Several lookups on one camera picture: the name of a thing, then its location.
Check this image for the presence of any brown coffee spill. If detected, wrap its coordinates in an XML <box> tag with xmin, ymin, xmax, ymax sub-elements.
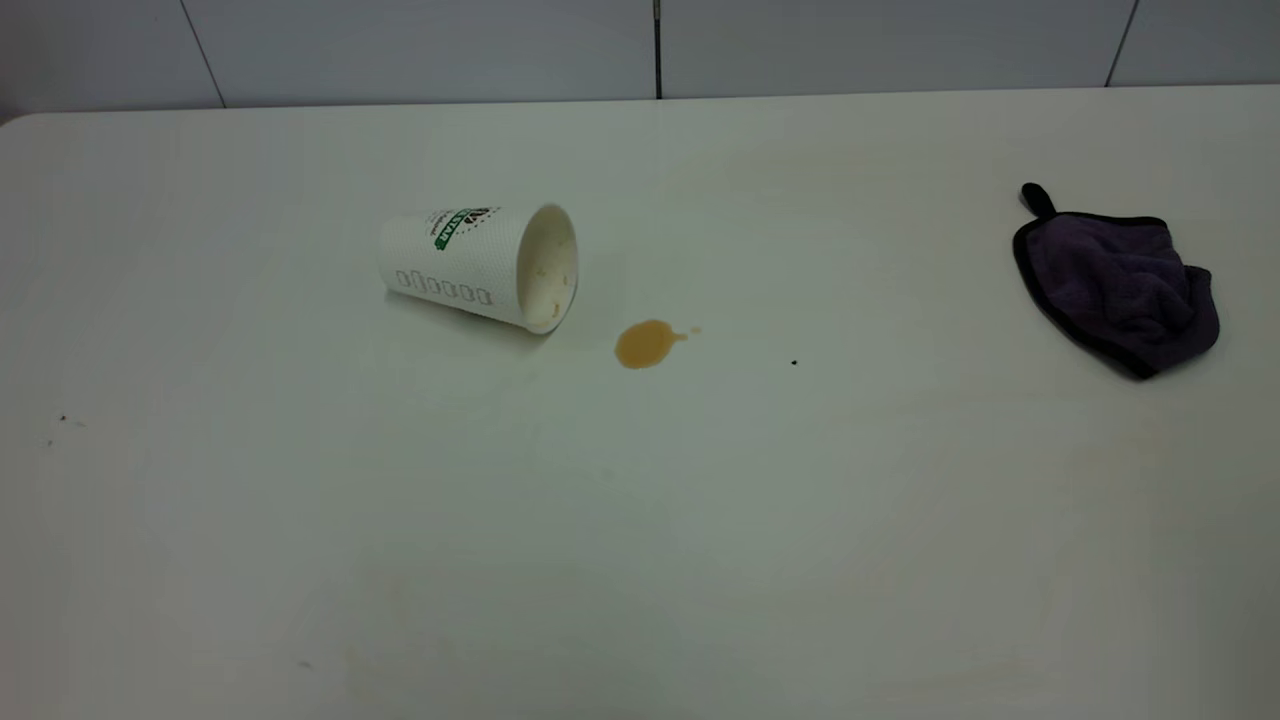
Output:
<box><xmin>614</xmin><ymin>319</ymin><xmax>703</xmax><ymax>370</ymax></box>

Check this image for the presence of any purple cloth with black trim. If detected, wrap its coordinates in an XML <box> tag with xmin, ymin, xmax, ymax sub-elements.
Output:
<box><xmin>1012</xmin><ymin>182</ymin><xmax>1221</xmax><ymax>381</ymax></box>

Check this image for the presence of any white paper coffee cup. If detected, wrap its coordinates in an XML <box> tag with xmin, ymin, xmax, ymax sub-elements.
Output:
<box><xmin>378</xmin><ymin>203</ymin><xmax>580</xmax><ymax>335</ymax></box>

